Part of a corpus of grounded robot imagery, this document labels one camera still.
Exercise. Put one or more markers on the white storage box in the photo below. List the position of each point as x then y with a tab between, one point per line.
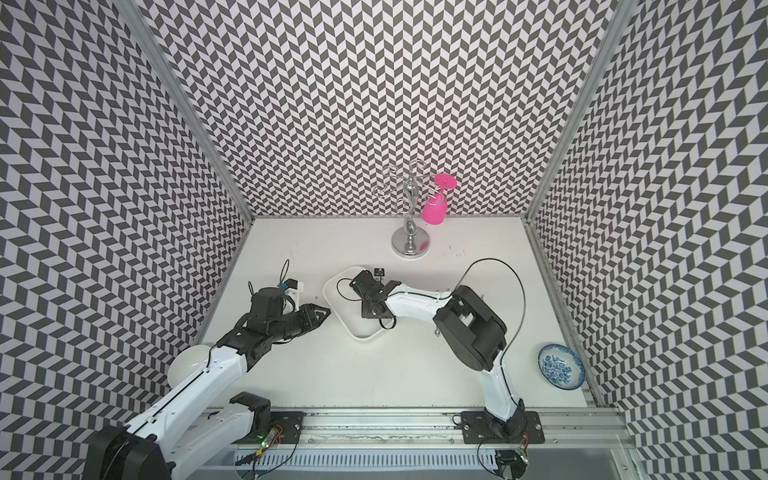
346	305

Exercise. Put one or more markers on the white plain bowl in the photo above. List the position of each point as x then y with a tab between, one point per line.
187	362

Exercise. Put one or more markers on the pink wine glass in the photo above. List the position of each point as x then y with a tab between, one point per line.
435	209

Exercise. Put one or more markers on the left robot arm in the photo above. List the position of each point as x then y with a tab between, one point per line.
164	442

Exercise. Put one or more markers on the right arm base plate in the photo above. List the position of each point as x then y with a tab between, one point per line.
481	427

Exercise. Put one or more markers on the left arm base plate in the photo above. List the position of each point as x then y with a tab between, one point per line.
284	426

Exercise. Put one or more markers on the aluminium corner post left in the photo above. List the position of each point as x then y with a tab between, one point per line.
142	34

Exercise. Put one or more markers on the chrome glass holder stand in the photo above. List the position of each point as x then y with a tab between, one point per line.
410	240

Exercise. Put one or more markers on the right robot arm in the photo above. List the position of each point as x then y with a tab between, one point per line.
474	332

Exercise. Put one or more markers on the clear wine glass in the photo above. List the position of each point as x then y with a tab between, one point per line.
387	182

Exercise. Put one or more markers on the aluminium corner post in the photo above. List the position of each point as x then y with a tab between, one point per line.
607	46
142	34

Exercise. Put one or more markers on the aluminium front rail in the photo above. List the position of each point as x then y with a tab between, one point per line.
435	428

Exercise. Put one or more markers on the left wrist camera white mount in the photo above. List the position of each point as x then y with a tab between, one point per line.
292	288

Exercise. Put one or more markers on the aluminium corner post right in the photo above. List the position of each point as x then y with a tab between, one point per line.
607	46

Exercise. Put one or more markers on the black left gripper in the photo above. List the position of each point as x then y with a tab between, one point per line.
310	317

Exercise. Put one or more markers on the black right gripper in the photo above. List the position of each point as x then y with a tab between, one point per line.
366	312

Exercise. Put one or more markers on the blue patterned bowl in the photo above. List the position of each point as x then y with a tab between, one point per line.
561	367

